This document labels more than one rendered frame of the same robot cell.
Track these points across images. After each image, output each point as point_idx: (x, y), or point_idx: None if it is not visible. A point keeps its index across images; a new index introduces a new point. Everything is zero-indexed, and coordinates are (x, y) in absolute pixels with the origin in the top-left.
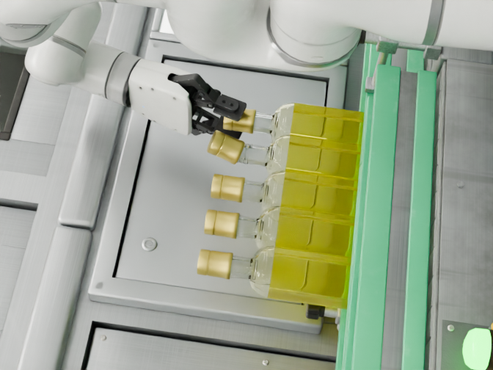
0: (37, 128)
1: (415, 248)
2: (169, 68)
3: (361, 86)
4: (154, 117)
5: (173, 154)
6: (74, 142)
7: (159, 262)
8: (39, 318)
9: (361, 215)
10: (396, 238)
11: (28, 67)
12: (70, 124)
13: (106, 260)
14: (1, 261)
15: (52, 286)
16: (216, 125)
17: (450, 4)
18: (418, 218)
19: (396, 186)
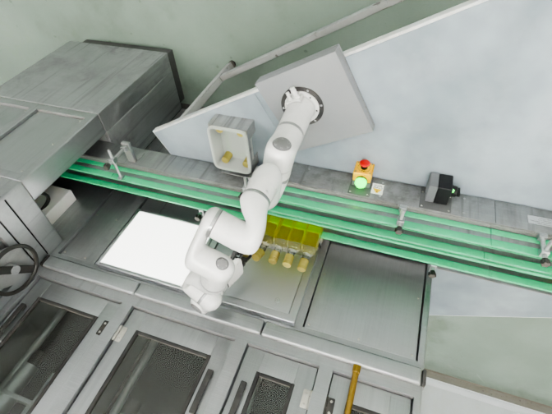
0: (208, 342)
1: (321, 196)
2: None
3: None
4: (234, 280)
5: (240, 287)
6: (222, 326)
7: (285, 297)
8: (301, 342)
9: (299, 215)
10: (317, 200)
11: (213, 306)
12: (212, 327)
13: (281, 315)
14: (269, 361)
15: (288, 337)
16: (243, 260)
17: (301, 126)
18: (311, 194)
19: (299, 197)
